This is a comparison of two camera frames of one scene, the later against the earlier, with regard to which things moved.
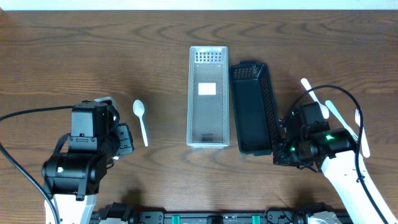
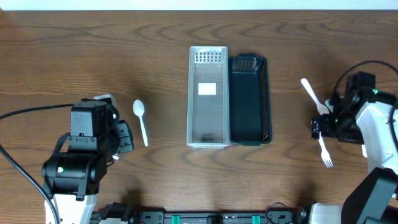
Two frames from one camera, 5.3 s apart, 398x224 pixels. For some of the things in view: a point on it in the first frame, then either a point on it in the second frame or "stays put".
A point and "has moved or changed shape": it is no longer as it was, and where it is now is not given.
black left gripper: (125, 137) stays put
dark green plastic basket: (256, 121) has moved or changed shape
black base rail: (131, 215) stays put
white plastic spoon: (324, 109) stays put
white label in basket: (207, 88) stays put
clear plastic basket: (208, 123) stays put
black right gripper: (280, 157) → (326, 121)
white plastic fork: (333, 109) has moved or changed shape
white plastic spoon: (138, 109) stays put
